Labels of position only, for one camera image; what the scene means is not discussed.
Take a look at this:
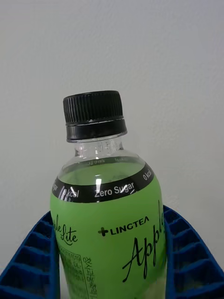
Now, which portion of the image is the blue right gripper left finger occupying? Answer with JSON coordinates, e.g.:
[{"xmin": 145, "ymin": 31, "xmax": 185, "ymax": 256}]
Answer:
[{"xmin": 0, "ymin": 210, "xmax": 62, "ymax": 299}]

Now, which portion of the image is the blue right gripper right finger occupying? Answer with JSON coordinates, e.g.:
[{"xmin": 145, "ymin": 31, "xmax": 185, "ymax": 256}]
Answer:
[{"xmin": 162, "ymin": 205, "xmax": 224, "ymax": 299}]

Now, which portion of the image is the green label plastic bottle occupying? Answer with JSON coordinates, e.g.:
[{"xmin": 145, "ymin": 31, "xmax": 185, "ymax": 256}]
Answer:
[{"xmin": 49, "ymin": 90, "xmax": 168, "ymax": 299}]

